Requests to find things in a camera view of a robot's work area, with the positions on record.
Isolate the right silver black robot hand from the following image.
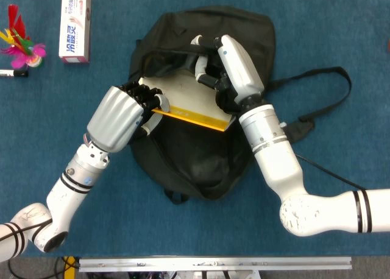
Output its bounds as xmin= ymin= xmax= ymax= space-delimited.
xmin=190 ymin=34 xmax=265 ymax=115

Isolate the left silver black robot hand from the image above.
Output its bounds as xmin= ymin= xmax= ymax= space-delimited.
xmin=86 ymin=79 xmax=171 ymax=154

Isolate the white and yellow book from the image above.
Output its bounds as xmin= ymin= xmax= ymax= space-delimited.
xmin=138 ymin=74 xmax=237 ymax=132

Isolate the black fabric backpack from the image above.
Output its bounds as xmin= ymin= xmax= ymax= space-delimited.
xmin=127 ymin=6 xmax=353 ymax=204

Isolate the white pink toothpaste box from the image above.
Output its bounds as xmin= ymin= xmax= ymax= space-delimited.
xmin=58 ymin=0 xmax=92 ymax=64

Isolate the black marker pen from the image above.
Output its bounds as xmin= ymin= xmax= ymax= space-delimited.
xmin=0 ymin=69 xmax=29 ymax=78

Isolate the red pink feather shuttlecock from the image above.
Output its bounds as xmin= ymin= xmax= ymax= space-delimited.
xmin=0 ymin=4 xmax=47 ymax=69

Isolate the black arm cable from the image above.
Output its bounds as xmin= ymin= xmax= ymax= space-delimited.
xmin=294 ymin=152 xmax=367 ymax=191

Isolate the yellow frame post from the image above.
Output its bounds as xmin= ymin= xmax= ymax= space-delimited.
xmin=63 ymin=256 xmax=77 ymax=279

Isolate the black floor cable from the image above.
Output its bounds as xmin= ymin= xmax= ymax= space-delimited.
xmin=7 ymin=256 xmax=80 ymax=279

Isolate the aluminium profile rail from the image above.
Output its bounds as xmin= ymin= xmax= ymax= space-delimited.
xmin=78 ymin=256 xmax=353 ymax=273

